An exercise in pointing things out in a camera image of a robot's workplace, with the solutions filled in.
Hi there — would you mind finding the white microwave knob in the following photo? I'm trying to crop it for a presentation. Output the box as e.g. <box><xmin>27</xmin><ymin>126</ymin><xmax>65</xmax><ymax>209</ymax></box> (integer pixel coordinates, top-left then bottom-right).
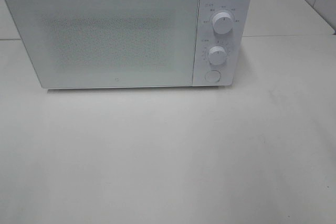
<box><xmin>211</xmin><ymin>10</ymin><xmax>234</xmax><ymax>35</ymax></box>
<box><xmin>208</xmin><ymin>46</ymin><xmax>228</xmax><ymax>66</ymax></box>

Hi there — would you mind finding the round white door button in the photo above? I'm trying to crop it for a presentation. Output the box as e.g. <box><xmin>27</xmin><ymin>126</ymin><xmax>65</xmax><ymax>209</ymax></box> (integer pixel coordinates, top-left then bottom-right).
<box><xmin>205</xmin><ymin>70</ymin><xmax>221</xmax><ymax>83</ymax></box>

